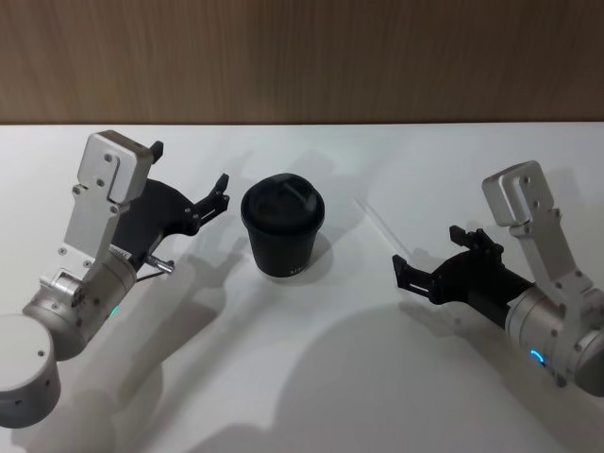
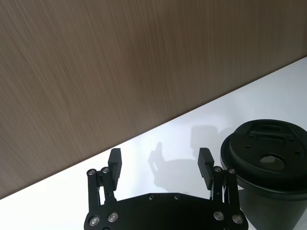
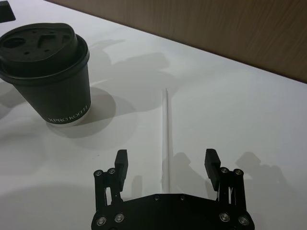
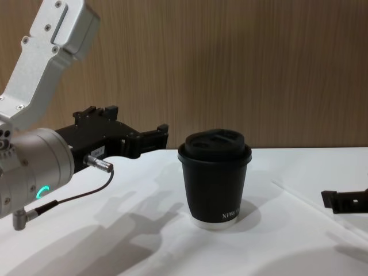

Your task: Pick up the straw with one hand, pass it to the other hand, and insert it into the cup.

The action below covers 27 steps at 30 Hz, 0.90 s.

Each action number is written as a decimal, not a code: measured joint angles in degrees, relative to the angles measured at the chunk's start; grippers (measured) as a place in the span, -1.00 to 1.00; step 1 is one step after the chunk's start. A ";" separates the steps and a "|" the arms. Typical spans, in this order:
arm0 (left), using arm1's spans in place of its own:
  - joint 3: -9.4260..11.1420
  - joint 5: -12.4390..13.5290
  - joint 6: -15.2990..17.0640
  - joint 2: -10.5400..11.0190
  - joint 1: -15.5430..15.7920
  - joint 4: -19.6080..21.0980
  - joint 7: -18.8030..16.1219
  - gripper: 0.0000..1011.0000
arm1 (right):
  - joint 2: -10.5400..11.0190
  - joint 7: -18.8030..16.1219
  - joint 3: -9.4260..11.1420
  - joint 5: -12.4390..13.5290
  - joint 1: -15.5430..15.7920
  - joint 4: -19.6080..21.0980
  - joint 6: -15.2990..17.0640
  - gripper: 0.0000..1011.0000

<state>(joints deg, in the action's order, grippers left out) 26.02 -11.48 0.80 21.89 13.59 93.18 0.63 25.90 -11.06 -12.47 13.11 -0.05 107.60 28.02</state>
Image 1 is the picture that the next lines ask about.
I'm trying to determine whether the black plastic cup lid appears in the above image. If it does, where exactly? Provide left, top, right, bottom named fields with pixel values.
left=240, top=173, right=327, bottom=233

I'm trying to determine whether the black paper cup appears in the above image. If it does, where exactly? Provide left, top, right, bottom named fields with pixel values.
left=241, top=207, right=327, bottom=280

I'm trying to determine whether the thin cable with silver plug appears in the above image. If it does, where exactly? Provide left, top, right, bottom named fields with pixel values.
left=133, top=254, right=176, bottom=285

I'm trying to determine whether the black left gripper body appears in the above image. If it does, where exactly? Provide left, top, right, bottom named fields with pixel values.
left=109, top=178, right=198, bottom=260

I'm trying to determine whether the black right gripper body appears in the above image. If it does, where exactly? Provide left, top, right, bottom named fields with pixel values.
left=428, top=246, right=538, bottom=327

